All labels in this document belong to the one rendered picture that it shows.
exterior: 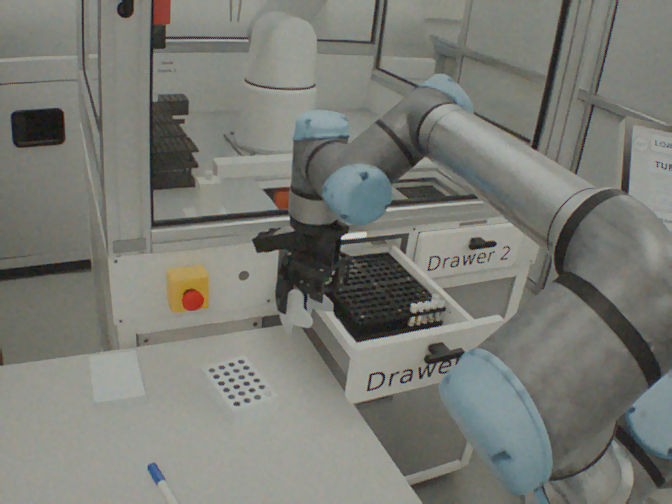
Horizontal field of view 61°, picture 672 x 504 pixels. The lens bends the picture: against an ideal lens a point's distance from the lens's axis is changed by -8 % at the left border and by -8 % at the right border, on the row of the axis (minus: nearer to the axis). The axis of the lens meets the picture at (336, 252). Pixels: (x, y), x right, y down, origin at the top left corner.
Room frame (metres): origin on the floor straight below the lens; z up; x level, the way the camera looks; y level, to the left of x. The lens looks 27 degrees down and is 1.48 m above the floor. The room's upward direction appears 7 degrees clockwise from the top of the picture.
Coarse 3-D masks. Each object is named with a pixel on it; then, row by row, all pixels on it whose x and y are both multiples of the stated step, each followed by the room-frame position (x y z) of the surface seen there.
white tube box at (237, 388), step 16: (208, 368) 0.82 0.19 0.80; (224, 368) 0.83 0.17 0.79; (240, 368) 0.83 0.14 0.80; (208, 384) 0.80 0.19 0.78; (224, 384) 0.79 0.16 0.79; (240, 384) 0.79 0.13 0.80; (256, 384) 0.79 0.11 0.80; (224, 400) 0.75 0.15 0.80; (240, 400) 0.75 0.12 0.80; (256, 400) 0.75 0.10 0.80; (272, 400) 0.76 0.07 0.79; (240, 416) 0.73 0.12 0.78; (256, 416) 0.75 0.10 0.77
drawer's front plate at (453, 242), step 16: (496, 224) 1.29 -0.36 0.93; (432, 240) 1.19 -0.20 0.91; (448, 240) 1.21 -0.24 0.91; (464, 240) 1.23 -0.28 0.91; (496, 240) 1.28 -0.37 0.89; (512, 240) 1.30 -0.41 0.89; (416, 256) 1.19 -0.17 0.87; (448, 256) 1.22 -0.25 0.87; (480, 256) 1.26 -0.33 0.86; (496, 256) 1.28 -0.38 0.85; (512, 256) 1.31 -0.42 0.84; (432, 272) 1.20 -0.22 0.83; (448, 272) 1.22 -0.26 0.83; (464, 272) 1.24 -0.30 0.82
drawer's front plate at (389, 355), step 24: (408, 336) 0.80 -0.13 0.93; (432, 336) 0.81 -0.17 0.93; (456, 336) 0.84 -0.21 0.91; (480, 336) 0.86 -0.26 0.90; (360, 360) 0.75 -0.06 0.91; (384, 360) 0.77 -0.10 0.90; (408, 360) 0.80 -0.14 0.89; (360, 384) 0.76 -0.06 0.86; (384, 384) 0.78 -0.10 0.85; (408, 384) 0.80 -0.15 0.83
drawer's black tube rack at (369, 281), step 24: (360, 264) 1.07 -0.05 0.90; (384, 264) 1.09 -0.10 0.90; (360, 288) 0.98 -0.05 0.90; (384, 288) 0.99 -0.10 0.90; (408, 288) 1.00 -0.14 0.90; (336, 312) 0.94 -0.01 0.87; (360, 312) 0.90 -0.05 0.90; (384, 312) 0.91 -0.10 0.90; (360, 336) 0.87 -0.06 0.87; (384, 336) 0.89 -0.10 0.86
